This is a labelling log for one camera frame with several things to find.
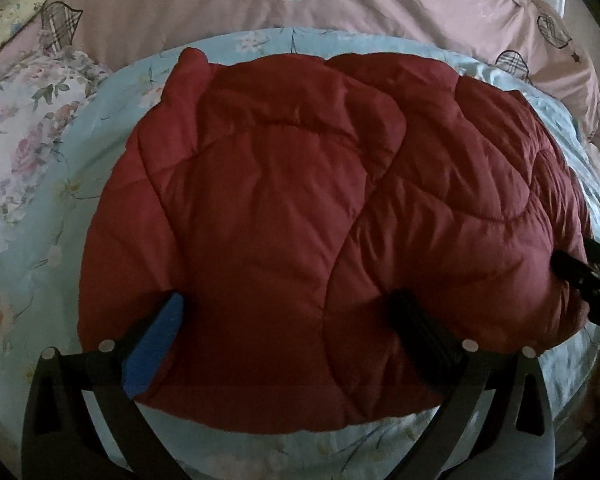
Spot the white floral pillow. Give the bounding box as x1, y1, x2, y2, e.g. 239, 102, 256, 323
0, 52, 113, 251

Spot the yellow floral pillow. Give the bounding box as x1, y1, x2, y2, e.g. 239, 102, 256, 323
0, 0, 56, 58

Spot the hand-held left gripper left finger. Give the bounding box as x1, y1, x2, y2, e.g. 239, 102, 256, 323
21, 292, 185, 480

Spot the light blue floral bedsheet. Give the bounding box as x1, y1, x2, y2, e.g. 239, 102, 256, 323
0, 27, 600, 480

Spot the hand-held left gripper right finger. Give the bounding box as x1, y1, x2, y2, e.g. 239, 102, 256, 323
386, 292, 553, 480

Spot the red quilted jacket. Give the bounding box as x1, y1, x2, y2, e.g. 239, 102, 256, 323
77, 47, 593, 433

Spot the pink duvet with plaid hearts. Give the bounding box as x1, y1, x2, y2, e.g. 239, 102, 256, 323
0, 0, 600, 141

